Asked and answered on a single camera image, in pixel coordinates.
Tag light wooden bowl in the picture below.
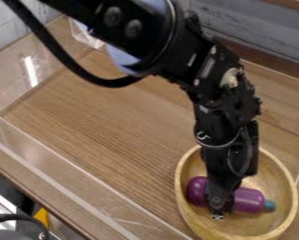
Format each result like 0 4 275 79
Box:
174 145 298 240

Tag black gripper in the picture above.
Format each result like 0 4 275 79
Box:
194 120 262 220

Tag yellow tag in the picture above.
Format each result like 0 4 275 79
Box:
34 207 50 228

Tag black cable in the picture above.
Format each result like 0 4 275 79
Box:
0 214 50 240

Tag purple toy eggplant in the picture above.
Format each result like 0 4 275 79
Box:
186 176 277 214

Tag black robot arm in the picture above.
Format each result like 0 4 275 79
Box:
1 0 262 218

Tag clear acrylic corner bracket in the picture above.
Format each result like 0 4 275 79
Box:
70 19 106 50

